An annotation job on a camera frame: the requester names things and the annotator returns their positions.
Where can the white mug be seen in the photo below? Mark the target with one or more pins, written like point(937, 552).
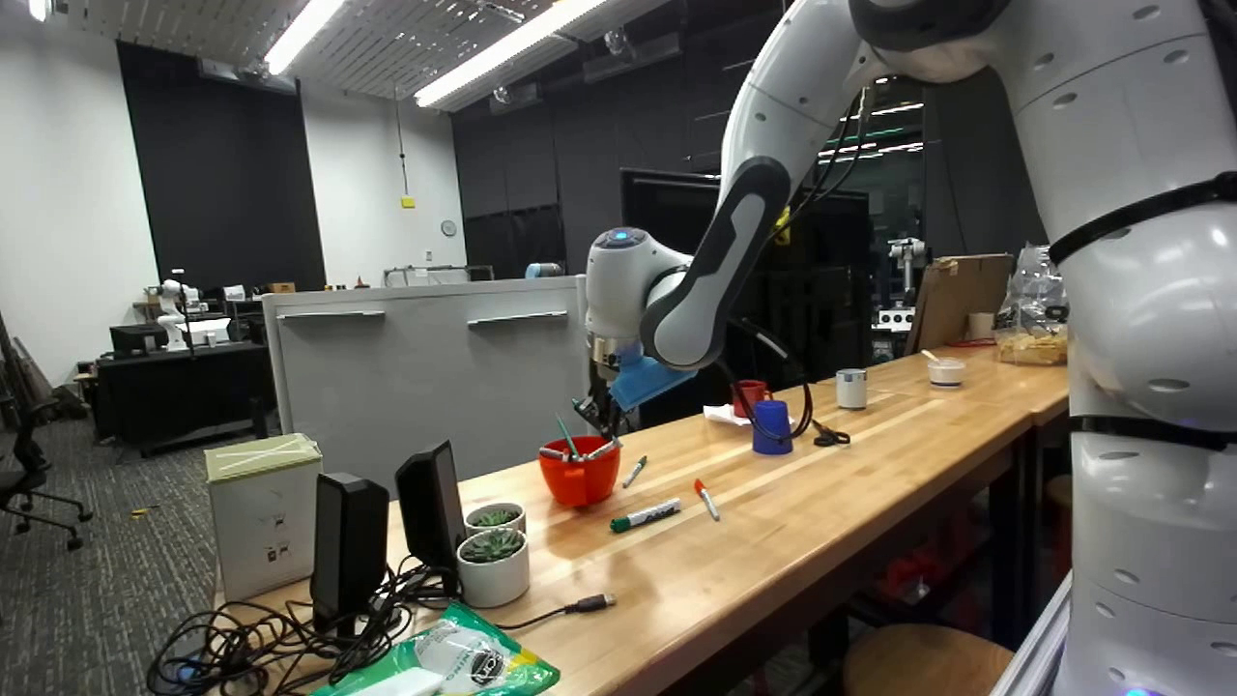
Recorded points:
point(852, 388)

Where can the black office chair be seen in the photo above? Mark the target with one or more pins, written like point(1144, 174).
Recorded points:
point(27, 485)

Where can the orange cup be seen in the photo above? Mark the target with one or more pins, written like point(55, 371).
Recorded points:
point(590, 482)

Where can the rear white plant pot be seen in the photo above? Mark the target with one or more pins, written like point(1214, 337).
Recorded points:
point(496, 514)

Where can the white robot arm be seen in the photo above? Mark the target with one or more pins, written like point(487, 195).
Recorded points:
point(1126, 123)

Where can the clear plastic food bag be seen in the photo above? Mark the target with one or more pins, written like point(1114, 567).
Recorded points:
point(1034, 311)

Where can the green plastic package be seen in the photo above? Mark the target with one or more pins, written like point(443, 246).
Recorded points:
point(457, 656)

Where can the right black speaker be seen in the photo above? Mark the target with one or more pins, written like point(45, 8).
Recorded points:
point(429, 505)

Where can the small white bowl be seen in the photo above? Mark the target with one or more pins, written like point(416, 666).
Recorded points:
point(946, 371)

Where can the black desk in background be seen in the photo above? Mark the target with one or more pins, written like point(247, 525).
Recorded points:
point(166, 395)

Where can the black-handled scissors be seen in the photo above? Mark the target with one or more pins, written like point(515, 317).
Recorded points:
point(830, 436)

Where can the front white plant pot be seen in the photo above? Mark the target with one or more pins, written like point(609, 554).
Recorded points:
point(492, 567)

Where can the black speaker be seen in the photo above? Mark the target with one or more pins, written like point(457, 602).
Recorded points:
point(429, 505)
point(350, 552)

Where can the white plant pot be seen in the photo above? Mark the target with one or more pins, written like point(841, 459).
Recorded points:
point(496, 514)
point(492, 567)

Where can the thick green marker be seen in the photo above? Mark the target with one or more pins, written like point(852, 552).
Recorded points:
point(647, 514)

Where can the black cabinet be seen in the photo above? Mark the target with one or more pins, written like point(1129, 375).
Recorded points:
point(808, 288)

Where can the white paper sheet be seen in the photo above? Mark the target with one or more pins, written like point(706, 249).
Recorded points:
point(723, 415)

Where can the wooden round stool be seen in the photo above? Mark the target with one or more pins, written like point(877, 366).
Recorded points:
point(920, 659)

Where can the green pen near cup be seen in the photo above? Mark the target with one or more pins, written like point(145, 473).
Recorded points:
point(640, 464)

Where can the white box green lid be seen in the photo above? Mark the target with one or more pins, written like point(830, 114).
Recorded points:
point(263, 509)

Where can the left black speaker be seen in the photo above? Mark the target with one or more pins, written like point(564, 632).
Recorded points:
point(350, 552)

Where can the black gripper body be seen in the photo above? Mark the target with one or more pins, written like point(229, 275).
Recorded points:
point(598, 409)

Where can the red mug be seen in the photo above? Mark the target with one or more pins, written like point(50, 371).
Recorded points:
point(747, 395)

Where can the brown cardboard box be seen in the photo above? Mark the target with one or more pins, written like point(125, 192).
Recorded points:
point(953, 291)

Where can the blue plastic cup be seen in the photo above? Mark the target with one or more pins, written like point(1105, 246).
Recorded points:
point(769, 425)

